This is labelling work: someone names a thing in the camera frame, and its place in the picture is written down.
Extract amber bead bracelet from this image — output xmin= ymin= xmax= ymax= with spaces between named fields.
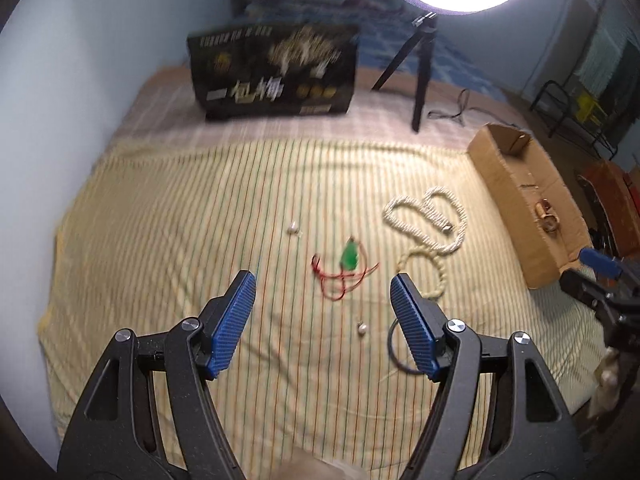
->
xmin=385 ymin=318 xmax=426 ymax=377

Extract brown leather wrist watch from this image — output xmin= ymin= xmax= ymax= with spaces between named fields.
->
xmin=534 ymin=198 xmax=560 ymax=233

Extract green jade red-cord pendant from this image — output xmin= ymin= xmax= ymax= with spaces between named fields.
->
xmin=310 ymin=237 xmax=378 ymax=302

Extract white pearl necklace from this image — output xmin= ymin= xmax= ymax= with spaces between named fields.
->
xmin=382 ymin=185 xmax=469 ymax=302

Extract white gloved right hand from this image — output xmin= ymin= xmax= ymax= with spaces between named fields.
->
xmin=588 ymin=348 xmax=622 ymax=419

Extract open cardboard box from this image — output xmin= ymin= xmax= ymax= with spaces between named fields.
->
xmin=468 ymin=124 xmax=591 ymax=289

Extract orange box on floor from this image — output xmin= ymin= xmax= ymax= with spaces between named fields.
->
xmin=576 ymin=160 xmax=639 ymax=259

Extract small pearl earring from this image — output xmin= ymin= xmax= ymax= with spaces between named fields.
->
xmin=286 ymin=222 xmax=302 ymax=237

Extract yellow striped bed sheet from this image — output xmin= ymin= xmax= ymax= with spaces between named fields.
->
xmin=38 ymin=139 xmax=604 ymax=479

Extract yellow box on rack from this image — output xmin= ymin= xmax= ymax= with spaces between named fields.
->
xmin=575 ymin=91 xmax=608 ymax=128

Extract black metal rack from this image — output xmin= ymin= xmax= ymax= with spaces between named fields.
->
xmin=529 ymin=80 xmax=618 ymax=160

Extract hanging clothes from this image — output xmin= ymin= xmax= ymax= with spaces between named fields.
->
xmin=575 ymin=15 xmax=639 ymax=98

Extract pink plaid blanket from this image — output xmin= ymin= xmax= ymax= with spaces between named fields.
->
xmin=110 ymin=66 xmax=532 ymax=151

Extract blue patterned bed cover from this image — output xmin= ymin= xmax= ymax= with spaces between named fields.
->
xmin=349 ymin=14 xmax=507 ymax=104

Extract black tripod stand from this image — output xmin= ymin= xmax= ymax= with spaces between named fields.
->
xmin=371 ymin=11 xmax=438 ymax=133

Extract black ring light cable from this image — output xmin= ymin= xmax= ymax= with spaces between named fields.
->
xmin=426 ymin=88 xmax=522 ymax=129

